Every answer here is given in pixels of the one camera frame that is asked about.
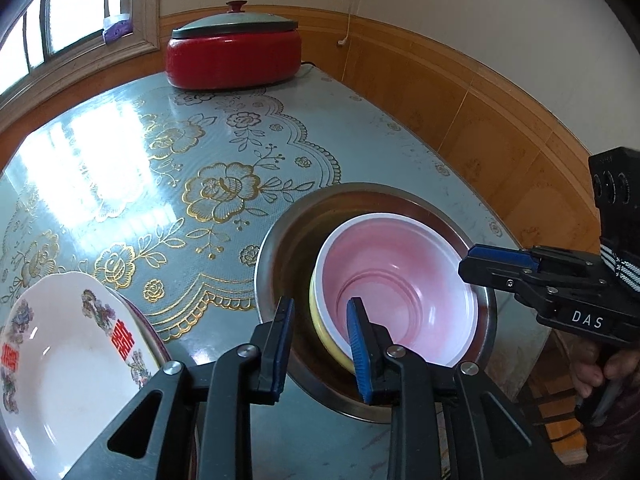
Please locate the large white floral plate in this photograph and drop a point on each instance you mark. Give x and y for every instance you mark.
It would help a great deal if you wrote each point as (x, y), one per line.
(60, 385)

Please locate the yellow plastic bowl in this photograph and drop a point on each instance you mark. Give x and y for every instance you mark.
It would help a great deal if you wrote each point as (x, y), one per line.
(320, 320)

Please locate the red electric cooker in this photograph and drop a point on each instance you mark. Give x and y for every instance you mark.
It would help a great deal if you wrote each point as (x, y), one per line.
(235, 62)

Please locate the purple packet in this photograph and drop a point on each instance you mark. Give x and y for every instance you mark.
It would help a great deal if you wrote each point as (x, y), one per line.
(117, 30)

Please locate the window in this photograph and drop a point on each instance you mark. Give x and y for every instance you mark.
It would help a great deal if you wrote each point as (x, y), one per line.
(70, 15)

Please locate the wooden stool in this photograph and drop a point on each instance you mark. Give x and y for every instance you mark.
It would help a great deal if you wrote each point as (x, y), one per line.
(565, 447)

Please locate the pink-rimmed plate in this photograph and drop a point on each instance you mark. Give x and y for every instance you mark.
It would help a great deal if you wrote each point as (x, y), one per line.
(152, 342)

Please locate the person's right forearm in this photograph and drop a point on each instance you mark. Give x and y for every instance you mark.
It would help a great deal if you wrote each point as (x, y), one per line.
(625, 425)

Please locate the grey cooker lid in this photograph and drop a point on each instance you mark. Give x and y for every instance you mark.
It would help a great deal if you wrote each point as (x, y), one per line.
(235, 25)

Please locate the red plastic bowl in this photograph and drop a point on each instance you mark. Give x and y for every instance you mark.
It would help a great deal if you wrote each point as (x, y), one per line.
(400, 270)

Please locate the person's right hand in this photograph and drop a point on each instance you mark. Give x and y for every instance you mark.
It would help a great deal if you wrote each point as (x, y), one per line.
(620, 365)

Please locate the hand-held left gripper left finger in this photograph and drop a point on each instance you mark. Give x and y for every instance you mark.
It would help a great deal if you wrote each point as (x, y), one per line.
(285, 330)

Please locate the stainless steel bowl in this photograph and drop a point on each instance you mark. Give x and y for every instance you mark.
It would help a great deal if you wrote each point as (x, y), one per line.
(290, 240)

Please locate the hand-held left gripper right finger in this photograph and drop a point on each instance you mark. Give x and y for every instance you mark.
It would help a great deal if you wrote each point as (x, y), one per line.
(357, 350)

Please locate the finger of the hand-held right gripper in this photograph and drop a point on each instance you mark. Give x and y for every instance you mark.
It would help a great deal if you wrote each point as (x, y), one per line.
(500, 275)
(565, 262)

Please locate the floral tablecloth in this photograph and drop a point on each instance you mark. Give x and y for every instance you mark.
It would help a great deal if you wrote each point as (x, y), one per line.
(150, 160)

